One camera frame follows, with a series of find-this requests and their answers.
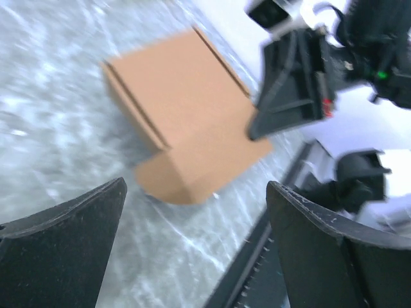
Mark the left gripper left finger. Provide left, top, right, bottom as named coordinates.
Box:
left=1, top=178, right=127, bottom=307

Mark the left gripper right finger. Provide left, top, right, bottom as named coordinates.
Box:
left=266, top=181, right=410, bottom=308

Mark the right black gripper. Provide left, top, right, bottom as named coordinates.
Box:
left=248, top=1, right=410, bottom=141

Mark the brown cardboard box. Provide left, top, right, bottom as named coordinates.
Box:
left=101, top=27, right=272, bottom=205

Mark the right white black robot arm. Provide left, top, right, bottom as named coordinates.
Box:
left=247, top=1, right=410, bottom=232

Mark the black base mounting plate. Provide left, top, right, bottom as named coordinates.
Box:
left=204, top=210, right=288, bottom=308

